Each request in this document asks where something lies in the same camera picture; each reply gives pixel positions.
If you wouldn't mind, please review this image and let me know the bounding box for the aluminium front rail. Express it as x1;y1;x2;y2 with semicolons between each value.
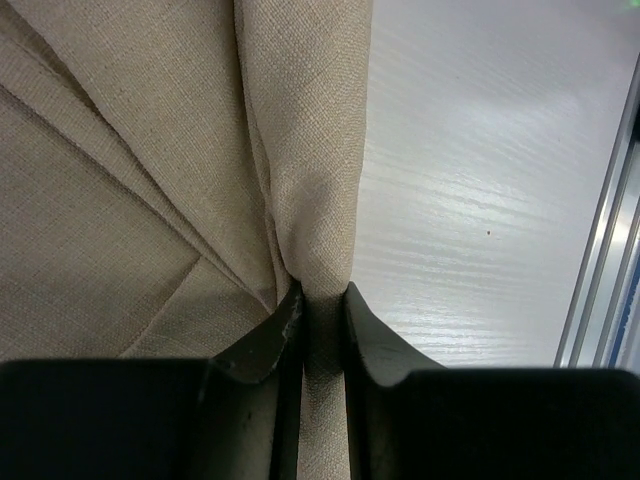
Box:
554;69;639;373

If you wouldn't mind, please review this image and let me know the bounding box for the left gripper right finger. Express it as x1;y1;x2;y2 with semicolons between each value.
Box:
342;285;639;479

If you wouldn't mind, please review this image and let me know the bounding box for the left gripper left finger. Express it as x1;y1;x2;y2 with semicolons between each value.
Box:
1;285;304;479

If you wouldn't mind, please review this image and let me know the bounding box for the beige cloth napkin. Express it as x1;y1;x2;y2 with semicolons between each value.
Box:
1;1;372;479

